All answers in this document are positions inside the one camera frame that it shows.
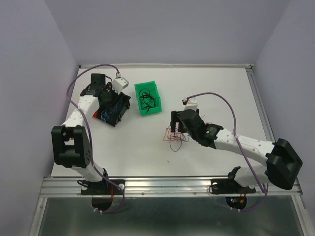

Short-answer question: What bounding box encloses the black cable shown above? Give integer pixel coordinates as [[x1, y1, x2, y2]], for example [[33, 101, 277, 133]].
[[138, 88, 158, 115]]

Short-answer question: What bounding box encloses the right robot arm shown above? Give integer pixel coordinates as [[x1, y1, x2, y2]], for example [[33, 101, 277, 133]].
[[170, 109, 303, 192]]

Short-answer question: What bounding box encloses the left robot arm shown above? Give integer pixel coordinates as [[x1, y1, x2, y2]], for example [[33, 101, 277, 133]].
[[51, 73, 124, 195]]

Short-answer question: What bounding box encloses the black plastic bin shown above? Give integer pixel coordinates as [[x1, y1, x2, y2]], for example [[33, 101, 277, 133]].
[[97, 92, 131, 127]]

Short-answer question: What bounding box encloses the red plastic bin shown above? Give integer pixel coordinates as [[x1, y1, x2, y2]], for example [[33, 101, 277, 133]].
[[92, 83, 110, 119]]

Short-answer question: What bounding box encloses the green plastic bin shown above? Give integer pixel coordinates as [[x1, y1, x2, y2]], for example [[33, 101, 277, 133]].
[[134, 81, 162, 116]]

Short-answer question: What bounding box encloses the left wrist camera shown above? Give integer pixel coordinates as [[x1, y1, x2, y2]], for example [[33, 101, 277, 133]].
[[112, 77, 129, 94]]

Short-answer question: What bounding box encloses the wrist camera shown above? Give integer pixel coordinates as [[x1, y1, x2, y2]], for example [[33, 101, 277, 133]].
[[112, 77, 129, 94], [183, 97, 198, 112]]

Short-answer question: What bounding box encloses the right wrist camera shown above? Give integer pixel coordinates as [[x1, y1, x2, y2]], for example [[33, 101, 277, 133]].
[[183, 97, 198, 112]]

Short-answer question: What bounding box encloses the aluminium back rail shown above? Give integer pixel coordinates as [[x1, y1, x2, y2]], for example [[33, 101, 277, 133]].
[[78, 63, 254, 69]]

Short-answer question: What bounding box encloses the aluminium rail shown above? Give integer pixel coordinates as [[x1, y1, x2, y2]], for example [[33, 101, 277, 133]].
[[78, 63, 254, 69], [246, 68, 287, 176], [39, 175, 303, 197]]

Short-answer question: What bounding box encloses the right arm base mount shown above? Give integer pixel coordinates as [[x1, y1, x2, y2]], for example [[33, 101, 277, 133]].
[[208, 167, 256, 195]]

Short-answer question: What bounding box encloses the aluminium right rail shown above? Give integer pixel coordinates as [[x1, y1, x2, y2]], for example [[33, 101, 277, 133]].
[[246, 68, 287, 176]]

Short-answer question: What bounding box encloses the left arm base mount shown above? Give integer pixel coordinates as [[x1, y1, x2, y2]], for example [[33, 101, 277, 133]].
[[77, 179, 122, 196]]

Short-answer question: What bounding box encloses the aluminium front rail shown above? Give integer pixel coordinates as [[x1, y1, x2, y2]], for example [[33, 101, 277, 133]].
[[39, 175, 303, 197]]

